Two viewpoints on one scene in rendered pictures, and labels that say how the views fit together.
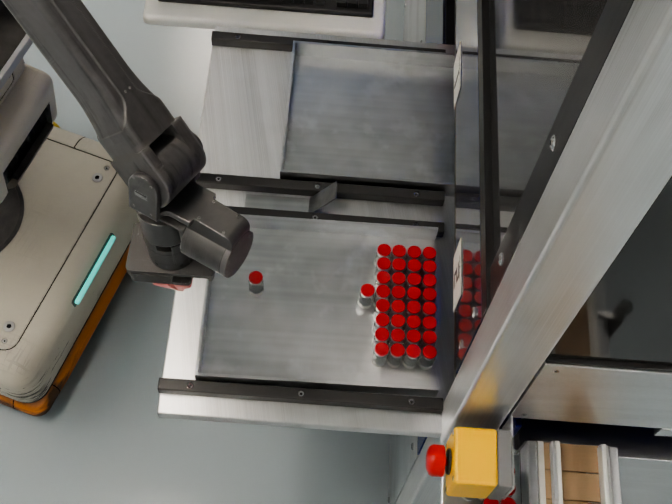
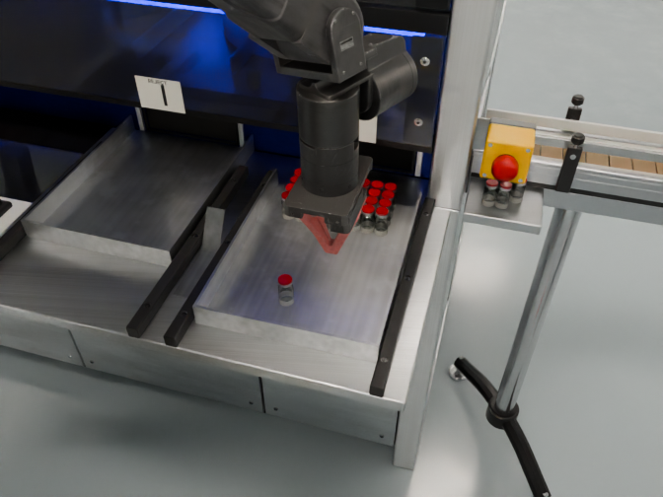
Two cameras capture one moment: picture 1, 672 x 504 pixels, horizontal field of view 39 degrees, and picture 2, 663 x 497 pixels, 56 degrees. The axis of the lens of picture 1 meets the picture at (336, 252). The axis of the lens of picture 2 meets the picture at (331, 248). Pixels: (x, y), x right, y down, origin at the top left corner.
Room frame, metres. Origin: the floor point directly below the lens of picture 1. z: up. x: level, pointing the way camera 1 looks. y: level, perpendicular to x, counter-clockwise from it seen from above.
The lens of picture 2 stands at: (0.34, 0.67, 1.54)
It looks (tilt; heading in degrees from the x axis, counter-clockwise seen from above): 42 degrees down; 289
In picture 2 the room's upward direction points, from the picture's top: straight up
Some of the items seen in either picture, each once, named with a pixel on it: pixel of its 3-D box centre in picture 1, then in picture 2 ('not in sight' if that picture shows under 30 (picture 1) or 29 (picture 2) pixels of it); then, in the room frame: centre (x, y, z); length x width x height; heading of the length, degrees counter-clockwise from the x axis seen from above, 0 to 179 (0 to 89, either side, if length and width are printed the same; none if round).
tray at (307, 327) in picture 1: (321, 302); (319, 251); (0.58, 0.01, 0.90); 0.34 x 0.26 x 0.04; 93
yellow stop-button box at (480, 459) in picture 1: (476, 463); (507, 151); (0.34, -0.21, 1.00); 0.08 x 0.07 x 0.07; 92
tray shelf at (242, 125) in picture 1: (341, 212); (224, 236); (0.75, 0.00, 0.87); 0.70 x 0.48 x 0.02; 2
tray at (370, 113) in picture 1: (390, 117); (148, 181); (0.92, -0.06, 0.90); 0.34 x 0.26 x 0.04; 92
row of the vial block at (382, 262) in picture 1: (381, 304); (333, 213); (0.58, -0.08, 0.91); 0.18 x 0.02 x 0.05; 3
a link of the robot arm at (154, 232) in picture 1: (169, 216); (332, 107); (0.50, 0.19, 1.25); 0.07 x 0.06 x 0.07; 65
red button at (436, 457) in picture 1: (441, 460); (505, 167); (0.34, -0.16, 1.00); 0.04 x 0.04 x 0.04; 2
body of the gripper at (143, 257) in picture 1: (171, 241); (330, 165); (0.50, 0.19, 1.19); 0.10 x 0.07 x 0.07; 92
